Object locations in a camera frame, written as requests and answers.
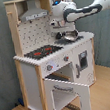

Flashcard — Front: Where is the grey toy sink basin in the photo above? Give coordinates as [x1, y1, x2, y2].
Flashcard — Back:
[54, 35, 84, 46]

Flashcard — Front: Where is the grey cabinet door handle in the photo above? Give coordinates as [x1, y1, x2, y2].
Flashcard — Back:
[76, 64, 81, 78]

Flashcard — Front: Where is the black toy stovetop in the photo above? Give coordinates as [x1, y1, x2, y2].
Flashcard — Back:
[25, 45, 61, 60]

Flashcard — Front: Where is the small metal toy pot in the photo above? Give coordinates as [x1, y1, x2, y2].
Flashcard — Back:
[64, 31, 79, 41]

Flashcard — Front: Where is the wooden toy kitchen playset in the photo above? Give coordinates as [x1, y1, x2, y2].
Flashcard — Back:
[5, 0, 96, 110]

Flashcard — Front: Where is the white toy oven door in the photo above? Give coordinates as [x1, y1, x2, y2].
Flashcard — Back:
[44, 78, 91, 110]

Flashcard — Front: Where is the grey toy ice dispenser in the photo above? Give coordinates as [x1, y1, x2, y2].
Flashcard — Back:
[78, 51, 88, 70]

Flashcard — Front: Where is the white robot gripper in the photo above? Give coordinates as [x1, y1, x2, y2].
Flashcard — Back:
[53, 23, 77, 39]

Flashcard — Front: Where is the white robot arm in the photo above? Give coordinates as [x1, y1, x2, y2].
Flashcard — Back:
[51, 0, 110, 27]

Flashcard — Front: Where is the left red stove knob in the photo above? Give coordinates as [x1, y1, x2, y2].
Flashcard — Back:
[47, 65, 53, 71]

